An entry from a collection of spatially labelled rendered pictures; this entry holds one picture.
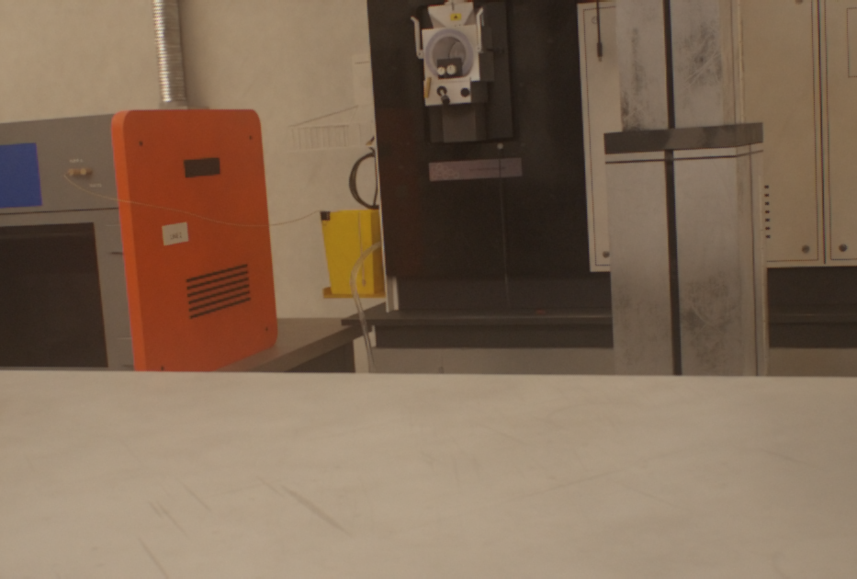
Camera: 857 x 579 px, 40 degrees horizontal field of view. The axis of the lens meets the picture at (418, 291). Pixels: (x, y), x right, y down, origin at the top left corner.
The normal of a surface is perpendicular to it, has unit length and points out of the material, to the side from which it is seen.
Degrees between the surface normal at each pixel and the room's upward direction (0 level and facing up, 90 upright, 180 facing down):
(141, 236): 90
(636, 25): 90
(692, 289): 90
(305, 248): 90
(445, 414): 0
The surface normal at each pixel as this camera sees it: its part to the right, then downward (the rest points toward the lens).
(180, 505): -0.07, -0.99
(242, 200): 0.93, -0.02
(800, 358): -0.35, 0.14
